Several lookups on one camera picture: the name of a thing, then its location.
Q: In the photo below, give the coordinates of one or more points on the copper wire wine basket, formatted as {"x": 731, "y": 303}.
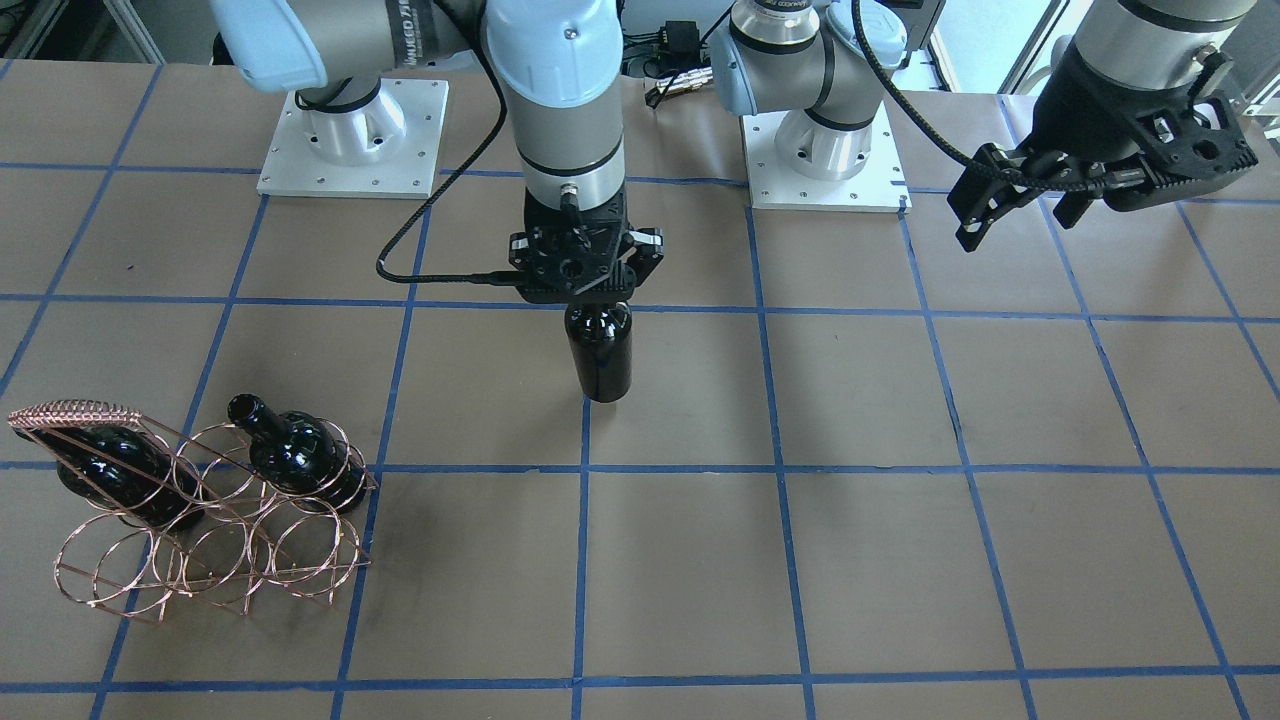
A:
{"x": 214, "y": 516}

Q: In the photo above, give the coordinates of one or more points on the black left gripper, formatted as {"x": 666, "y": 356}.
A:
{"x": 1078, "y": 105}

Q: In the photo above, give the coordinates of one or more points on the dark wine bottle in basket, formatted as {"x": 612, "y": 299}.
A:
{"x": 297, "y": 455}

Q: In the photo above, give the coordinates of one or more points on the dark glass wine bottle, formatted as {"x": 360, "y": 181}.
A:
{"x": 600, "y": 337}

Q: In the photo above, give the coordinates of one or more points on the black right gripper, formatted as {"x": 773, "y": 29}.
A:
{"x": 651, "y": 248}

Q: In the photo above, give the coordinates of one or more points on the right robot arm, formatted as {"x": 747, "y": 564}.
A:
{"x": 555, "y": 70}

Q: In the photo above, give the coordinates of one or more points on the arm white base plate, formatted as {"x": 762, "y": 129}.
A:
{"x": 796, "y": 164}
{"x": 386, "y": 149}

